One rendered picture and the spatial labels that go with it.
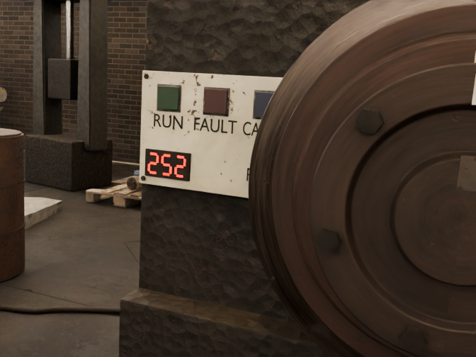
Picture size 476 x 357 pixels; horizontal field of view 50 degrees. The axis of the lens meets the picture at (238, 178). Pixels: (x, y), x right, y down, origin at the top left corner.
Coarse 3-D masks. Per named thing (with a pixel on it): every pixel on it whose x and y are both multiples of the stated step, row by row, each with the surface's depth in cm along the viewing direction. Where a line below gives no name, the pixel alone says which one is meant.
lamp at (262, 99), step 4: (256, 92) 73; (260, 92) 73; (264, 92) 73; (256, 96) 73; (260, 96) 73; (264, 96) 73; (268, 96) 73; (256, 100) 73; (260, 100) 73; (264, 100) 73; (268, 100) 73; (256, 104) 73; (260, 104) 73; (264, 104) 73; (256, 108) 74; (260, 108) 73; (264, 108) 73; (256, 112) 74; (260, 112) 73; (256, 116) 74; (260, 116) 74
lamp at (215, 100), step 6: (210, 90) 76; (216, 90) 75; (222, 90) 75; (210, 96) 76; (216, 96) 76; (222, 96) 75; (210, 102) 76; (216, 102) 76; (222, 102) 75; (204, 108) 77; (210, 108) 76; (216, 108) 76; (222, 108) 75
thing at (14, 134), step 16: (0, 128) 329; (0, 144) 290; (16, 144) 302; (0, 160) 291; (16, 160) 303; (0, 176) 293; (16, 176) 305; (0, 192) 294; (16, 192) 306; (0, 208) 296; (16, 208) 308; (0, 224) 297; (16, 224) 309; (0, 240) 299; (16, 240) 311; (0, 256) 300; (16, 256) 312; (0, 272) 302; (16, 272) 314
